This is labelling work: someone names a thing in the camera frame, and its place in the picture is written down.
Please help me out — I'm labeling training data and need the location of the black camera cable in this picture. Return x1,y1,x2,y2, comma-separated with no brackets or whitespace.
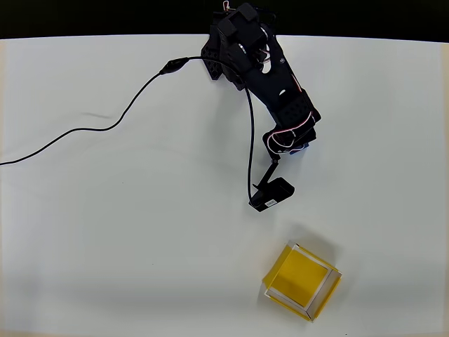
0,55,262,208

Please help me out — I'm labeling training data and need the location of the black camera with white label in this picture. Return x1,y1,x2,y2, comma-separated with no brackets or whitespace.
248,159,295,213

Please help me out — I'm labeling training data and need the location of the yellow paper box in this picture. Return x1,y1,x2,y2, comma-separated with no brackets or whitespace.
262,239,343,323

